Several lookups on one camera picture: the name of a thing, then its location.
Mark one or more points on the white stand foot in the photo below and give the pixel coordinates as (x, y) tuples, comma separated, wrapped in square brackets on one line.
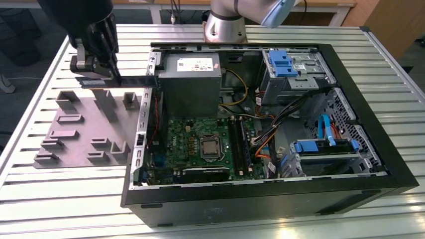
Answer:
[(10, 87)]

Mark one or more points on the blue drive latch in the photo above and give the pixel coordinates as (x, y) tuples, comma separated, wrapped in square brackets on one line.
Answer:
[(281, 67)]

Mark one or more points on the blue VGA port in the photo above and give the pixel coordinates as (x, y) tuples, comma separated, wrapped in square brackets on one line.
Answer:
[(160, 160)]

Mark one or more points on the grey parts rack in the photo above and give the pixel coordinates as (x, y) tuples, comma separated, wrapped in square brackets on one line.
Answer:
[(86, 117)]

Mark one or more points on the black PC case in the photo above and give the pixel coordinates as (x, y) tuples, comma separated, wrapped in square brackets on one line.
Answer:
[(232, 206)]

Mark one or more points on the blue disk carrier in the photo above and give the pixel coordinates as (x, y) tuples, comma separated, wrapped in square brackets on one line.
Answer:
[(307, 147)]

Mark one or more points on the black mesh waste bin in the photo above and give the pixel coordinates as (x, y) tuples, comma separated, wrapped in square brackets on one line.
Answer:
[(20, 37)]

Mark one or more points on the silver disk bay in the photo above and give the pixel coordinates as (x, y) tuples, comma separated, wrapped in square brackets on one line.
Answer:
[(328, 156)]

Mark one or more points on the green motherboard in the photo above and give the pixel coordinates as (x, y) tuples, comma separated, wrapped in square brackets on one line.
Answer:
[(179, 129)]

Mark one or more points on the silver CPU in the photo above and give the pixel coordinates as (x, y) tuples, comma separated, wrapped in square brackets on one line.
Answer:
[(211, 148)]

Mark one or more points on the black graphics card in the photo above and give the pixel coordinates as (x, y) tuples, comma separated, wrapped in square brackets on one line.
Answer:
[(205, 175)]

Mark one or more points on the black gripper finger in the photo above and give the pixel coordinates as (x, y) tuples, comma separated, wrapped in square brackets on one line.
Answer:
[(108, 39), (83, 64)]

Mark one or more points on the wooden cabinet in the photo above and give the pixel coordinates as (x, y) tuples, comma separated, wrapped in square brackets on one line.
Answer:
[(392, 25)]

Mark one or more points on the grey power supply unit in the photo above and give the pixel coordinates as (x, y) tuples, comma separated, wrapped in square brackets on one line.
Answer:
[(185, 92)]

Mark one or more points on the silver drive cage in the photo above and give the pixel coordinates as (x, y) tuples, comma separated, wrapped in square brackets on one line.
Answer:
[(305, 83)]

